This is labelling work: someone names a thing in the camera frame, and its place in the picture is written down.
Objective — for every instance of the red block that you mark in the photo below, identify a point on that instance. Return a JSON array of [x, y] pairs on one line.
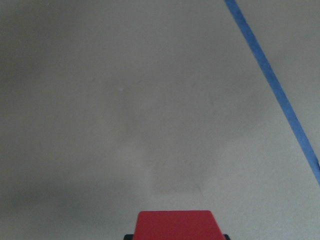
[[177, 225]]

